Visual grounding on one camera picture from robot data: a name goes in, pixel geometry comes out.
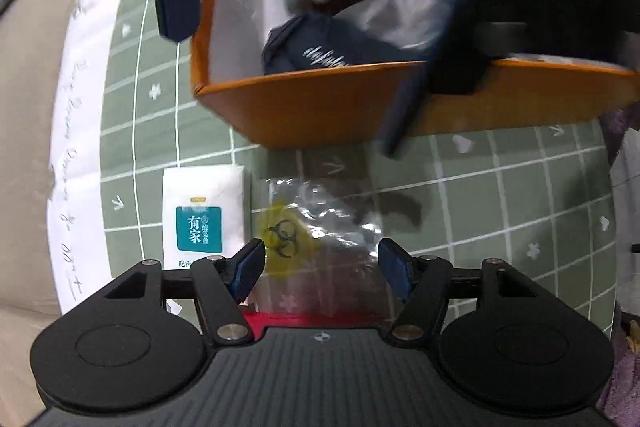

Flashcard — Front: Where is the silver fabric pouch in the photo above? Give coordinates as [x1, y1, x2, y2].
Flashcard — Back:
[335, 0, 452, 52]

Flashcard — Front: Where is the white teal tissue pack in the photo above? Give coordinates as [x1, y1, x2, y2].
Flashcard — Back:
[163, 165, 245, 270]

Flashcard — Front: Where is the clear plastic zip bag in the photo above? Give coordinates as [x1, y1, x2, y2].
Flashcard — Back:
[247, 178, 396, 322]

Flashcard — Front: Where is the navy blue fabric bag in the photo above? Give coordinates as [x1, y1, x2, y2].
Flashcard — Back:
[262, 12, 421, 75]

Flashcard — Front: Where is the red transparent cube box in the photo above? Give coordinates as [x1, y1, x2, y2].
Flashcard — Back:
[241, 307, 390, 339]

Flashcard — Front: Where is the orange white cardboard box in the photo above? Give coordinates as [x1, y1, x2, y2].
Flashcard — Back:
[191, 0, 639, 150]

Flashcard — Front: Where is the beige fabric sofa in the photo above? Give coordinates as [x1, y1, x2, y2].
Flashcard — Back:
[1, 0, 76, 426]

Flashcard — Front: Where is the green grid tablecloth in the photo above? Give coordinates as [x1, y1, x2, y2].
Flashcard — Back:
[48, 0, 616, 331]

